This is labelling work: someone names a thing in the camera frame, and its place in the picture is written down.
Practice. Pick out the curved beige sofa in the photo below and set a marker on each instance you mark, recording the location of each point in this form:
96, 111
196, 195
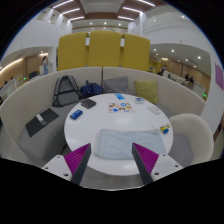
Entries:
20, 100

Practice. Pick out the person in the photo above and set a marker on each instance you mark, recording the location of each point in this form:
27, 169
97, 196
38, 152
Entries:
45, 66
163, 70

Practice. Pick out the yellow and blue toy figure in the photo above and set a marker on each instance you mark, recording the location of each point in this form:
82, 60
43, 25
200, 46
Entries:
165, 129

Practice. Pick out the grey backpack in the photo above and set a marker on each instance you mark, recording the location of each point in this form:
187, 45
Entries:
65, 90

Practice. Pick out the pink wall poster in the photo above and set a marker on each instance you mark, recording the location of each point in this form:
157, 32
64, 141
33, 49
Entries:
219, 76

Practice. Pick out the grey cushion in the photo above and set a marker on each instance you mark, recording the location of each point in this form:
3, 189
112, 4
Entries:
116, 85

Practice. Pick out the blue card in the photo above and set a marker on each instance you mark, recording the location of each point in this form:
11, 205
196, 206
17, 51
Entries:
120, 96

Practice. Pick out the white armchair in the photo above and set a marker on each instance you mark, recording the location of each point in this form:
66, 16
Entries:
193, 130

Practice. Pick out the blue patterned bag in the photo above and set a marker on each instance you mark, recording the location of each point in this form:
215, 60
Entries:
91, 89

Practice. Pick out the white flat box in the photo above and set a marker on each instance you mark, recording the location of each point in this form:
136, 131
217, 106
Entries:
154, 109

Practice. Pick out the yellow acoustic panel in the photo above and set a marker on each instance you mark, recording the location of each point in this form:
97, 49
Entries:
73, 51
105, 48
136, 52

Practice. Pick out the small blue-white box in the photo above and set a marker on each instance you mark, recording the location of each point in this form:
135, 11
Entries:
139, 99

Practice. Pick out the light blue towel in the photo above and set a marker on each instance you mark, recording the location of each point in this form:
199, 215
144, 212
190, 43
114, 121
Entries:
126, 143

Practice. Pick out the ceiling lights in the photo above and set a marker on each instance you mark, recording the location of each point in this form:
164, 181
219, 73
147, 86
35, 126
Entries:
70, 11

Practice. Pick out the colourful sticker sheet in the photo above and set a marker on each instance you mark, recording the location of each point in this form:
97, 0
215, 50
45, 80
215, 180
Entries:
120, 107

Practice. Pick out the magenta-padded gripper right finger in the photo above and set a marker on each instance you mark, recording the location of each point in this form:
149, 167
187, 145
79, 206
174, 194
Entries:
146, 159

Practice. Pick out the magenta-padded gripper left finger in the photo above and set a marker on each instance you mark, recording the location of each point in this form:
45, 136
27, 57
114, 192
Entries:
78, 158

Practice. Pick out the blue case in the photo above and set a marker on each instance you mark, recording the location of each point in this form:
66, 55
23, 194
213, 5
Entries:
76, 114

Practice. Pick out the yellow-green cushion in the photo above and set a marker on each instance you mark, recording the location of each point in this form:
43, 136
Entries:
146, 90

